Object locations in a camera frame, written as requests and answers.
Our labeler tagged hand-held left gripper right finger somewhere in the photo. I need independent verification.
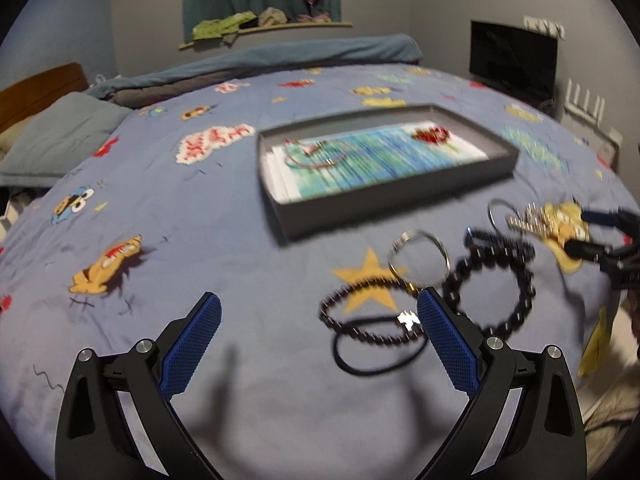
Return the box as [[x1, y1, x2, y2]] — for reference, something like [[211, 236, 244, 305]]
[[416, 287, 587, 480]]

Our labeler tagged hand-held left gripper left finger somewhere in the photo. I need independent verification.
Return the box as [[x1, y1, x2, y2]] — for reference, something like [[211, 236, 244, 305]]
[[54, 291, 223, 480]]

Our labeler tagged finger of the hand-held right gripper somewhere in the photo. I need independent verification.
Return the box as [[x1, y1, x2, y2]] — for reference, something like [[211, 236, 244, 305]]
[[564, 239, 615, 265], [580, 209, 623, 229]]

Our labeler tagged clear crystal bracelet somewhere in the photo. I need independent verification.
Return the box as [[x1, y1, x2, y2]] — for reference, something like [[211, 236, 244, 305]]
[[505, 204, 553, 235]]

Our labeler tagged black hair tie with charm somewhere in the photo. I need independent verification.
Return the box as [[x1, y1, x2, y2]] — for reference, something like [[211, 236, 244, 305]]
[[332, 311, 427, 377]]

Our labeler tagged large black bead bracelet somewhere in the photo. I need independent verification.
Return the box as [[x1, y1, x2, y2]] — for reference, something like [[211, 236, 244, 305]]
[[442, 249, 537, 339]]

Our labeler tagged wide silver bangle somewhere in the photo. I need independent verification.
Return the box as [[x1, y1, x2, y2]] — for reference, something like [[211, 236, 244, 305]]
[[388, 229, 452, 286]]

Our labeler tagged dark blue bead bracelet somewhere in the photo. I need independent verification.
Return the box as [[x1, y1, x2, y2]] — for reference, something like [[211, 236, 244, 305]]
[[466, 227, 536, 261]]

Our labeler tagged small dark bead bracelet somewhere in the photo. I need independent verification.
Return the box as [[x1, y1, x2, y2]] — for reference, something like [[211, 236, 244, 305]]
[[319, 280, 418, 347]]

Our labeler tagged grey cardboard box tray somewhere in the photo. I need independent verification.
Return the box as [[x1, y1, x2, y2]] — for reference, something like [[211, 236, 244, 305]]
[[257, 104, 521, 241]]

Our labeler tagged cartoon printed blue bed sheet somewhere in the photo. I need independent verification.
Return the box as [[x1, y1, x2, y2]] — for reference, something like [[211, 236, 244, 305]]
[[0, 62, 632, 480]]

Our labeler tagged white router with antennas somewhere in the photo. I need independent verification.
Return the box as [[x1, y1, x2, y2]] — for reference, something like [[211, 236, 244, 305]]
[[562, 78, 606, 123]]

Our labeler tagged black flat screen monitor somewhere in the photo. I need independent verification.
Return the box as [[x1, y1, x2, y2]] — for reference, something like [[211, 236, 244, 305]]
[[469, 20, 558, 106]]

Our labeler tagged blue-green printed paper sheet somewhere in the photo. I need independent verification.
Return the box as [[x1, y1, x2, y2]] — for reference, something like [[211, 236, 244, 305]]
[[265, 120, 488, 202]]

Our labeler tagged striped cloth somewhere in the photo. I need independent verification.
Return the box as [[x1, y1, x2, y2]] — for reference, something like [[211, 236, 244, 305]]
[[0, 187, 51, 242]]

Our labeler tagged grey-blue pillow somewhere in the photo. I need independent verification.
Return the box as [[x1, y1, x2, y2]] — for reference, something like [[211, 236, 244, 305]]
[[0, 91, 133, 188]]

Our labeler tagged grey blanket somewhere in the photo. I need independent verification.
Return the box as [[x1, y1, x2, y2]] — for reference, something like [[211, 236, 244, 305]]
[[107, 77, 251, 109]]

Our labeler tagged beige pillow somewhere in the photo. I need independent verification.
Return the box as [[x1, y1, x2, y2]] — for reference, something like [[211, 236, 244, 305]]
[[0, 120, 31, 161]]

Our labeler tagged wooden headboard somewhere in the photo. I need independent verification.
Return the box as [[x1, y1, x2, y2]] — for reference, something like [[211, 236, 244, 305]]
[[0, 62, 90, 133]]

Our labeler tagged rolled blue duvet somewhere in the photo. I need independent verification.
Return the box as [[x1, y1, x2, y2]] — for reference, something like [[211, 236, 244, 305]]
[[87, 34, 423, 100]]

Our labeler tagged green cloth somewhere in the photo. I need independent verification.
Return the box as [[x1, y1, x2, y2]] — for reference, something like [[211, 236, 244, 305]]
[[192, 11, 258, 43]]

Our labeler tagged wooden window sill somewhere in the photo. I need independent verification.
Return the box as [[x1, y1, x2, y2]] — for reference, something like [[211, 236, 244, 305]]
[[178, 21, 353, 51]]

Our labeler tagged beige cloth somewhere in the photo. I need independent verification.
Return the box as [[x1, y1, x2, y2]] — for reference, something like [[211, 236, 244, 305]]
[[257, 7, 289, 27]]

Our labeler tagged red bead bracelet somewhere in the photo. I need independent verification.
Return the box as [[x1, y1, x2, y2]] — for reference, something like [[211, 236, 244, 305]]
[[411, 126, 452, 147]]

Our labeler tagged white wall hook rack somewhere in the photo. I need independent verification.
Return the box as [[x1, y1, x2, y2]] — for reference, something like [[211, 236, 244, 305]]
[[523, 15, 566, 40]]

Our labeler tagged pink cord gold bead bracelet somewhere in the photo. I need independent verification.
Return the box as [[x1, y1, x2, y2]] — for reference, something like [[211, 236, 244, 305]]
[[285, 145, 353, 170]]

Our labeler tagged pink cord tassel bracelet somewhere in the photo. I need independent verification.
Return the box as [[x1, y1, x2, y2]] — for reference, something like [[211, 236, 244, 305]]
[[282, 139, 326, 161]]

